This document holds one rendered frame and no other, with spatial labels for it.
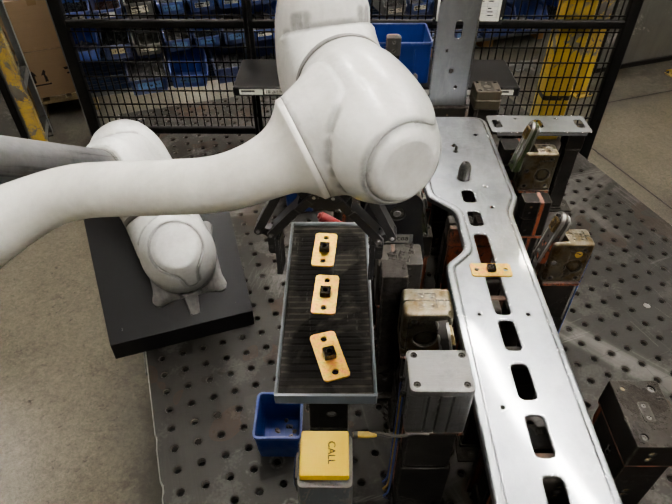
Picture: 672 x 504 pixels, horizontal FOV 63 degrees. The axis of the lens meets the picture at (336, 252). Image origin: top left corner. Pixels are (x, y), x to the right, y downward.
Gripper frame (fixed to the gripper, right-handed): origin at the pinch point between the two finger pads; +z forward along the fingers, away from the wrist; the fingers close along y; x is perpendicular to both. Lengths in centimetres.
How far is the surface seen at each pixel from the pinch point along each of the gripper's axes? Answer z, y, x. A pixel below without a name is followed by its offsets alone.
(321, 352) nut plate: 6.2, 0.4, -11.6
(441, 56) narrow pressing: 7, 24, 98
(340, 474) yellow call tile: 6.5, 4.5, -29.2
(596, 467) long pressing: 22, 42, -17
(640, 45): 93, 188, 341
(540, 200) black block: 23, 47, 52
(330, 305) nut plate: 6.2, 0.9, -2.5
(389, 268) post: 12.6, 10.3, 13.4
